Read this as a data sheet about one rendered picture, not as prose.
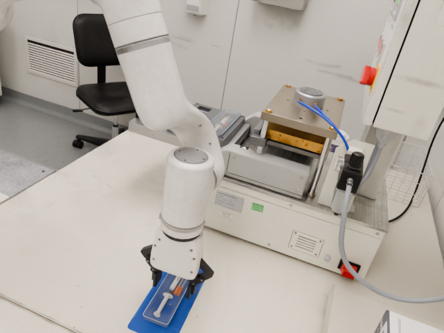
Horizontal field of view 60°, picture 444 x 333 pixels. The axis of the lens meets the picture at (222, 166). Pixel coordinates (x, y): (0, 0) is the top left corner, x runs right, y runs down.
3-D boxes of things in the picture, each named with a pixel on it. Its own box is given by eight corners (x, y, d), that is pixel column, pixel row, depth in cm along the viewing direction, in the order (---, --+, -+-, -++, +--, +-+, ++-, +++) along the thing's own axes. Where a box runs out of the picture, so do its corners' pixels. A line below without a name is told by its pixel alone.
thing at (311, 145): (333, 132, 110) (343, 101, 105) (325, 164, 91) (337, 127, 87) (275, 116, 114) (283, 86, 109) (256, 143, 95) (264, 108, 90)
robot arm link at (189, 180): (177, 195, 79) (152, 218, 71) (184, 137, 72) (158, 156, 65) (213, 209, 77) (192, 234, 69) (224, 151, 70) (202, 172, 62)
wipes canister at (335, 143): (339, 164, 155) (351, 131, 148) (337, 173, 148) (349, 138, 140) (318, 158, 157) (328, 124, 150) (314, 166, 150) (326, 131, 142)
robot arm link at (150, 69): (157, 39, 74) (199, 182, 84) (103, 51, 60) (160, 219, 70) (197, 28, 70) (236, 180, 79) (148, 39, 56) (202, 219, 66)
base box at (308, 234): (363, 215, 125) (382, 169, 117) (361, 295, 93) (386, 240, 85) (211, 166, 137) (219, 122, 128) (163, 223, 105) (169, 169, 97)
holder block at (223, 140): (244, 123, 118) (246, 116, 117) (222, 148, 101) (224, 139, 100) (195, 110, 122) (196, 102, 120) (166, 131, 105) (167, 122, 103)
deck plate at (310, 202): (384, 169, 117) (384, 166, 116) (388, 233, 87) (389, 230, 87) (242, 128, 127) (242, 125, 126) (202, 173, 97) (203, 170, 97)
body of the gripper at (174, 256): (149, 226, 72) (145, 269, 78) (199, 243, 70) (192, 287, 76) (166, 205, 79) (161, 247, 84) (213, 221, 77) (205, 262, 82)
